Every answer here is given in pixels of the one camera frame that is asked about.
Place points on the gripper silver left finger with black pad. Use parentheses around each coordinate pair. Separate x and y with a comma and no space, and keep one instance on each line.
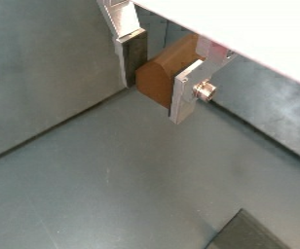
(128,36)

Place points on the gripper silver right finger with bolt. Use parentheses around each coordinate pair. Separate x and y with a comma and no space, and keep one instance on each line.
(191,85)

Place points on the brown three prong peg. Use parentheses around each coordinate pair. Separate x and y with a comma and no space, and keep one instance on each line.
(155,75)

